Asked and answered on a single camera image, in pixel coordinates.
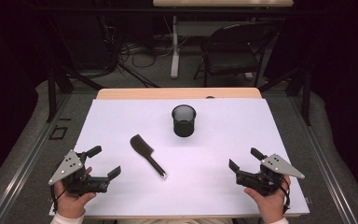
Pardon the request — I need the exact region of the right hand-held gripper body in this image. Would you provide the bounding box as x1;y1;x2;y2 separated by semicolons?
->
235;153;306;197

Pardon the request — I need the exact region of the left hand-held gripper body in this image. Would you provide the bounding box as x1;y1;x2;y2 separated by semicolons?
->
48;148;110;197

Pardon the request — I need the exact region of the black mesh pen cup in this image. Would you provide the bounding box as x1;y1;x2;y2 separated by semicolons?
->
171;104;198;138

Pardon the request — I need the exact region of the person's right hand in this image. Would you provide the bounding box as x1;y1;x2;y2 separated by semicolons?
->
243;174;292;223

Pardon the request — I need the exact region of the person's left hand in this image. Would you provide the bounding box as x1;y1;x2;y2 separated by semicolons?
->
54;181;97;218

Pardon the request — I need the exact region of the black metal stand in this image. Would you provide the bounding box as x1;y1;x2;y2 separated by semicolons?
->
257;60;312;127
45;15;105;123

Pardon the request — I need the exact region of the wooden table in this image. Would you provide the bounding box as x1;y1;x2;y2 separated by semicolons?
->
96;87;263;101

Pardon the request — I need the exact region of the black folding chair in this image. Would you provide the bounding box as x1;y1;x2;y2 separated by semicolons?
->
193;21;278;88

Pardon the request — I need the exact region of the white desk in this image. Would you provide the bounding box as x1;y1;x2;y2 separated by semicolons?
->
152;0;295;79

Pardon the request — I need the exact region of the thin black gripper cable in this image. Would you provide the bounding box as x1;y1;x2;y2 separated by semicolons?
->
49;183;60;213
280;176;292;215

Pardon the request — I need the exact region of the aluminium floor rail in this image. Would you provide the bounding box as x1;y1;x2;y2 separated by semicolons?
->
0;92;73;224
288;96;358;224

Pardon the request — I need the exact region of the bundle of floor cables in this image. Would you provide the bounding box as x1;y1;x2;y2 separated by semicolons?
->
117;38;175;69

